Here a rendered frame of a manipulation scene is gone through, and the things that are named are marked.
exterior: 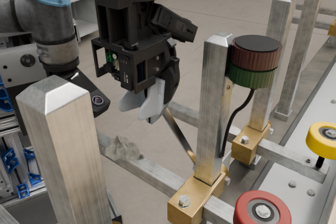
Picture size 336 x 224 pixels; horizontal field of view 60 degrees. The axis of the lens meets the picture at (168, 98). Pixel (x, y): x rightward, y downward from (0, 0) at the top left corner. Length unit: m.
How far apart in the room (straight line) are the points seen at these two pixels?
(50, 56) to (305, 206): 0.72
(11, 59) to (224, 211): 0.58
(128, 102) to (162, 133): 1.56
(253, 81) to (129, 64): 0.15
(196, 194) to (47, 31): 0.38
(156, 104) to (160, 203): 1.21
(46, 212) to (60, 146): 1.20
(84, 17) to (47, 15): 3.21
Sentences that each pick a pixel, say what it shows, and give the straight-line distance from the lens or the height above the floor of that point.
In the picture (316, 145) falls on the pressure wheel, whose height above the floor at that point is 0.89.
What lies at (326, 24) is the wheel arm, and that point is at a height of 0.81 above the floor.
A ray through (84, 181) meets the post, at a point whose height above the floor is 1.10.
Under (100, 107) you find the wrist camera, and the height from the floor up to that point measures 0.95.
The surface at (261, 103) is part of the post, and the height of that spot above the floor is 0.90.
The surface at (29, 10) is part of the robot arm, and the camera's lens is 0.57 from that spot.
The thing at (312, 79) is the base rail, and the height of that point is 0.70.
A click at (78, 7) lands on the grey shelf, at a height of 0.28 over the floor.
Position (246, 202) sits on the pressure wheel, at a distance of 0.48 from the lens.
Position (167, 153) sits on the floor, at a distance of 1.85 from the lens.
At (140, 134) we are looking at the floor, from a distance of 1.99.
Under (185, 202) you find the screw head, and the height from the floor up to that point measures 0.88.
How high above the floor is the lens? 1.28
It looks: 33 degrees down
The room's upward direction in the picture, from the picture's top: straight up
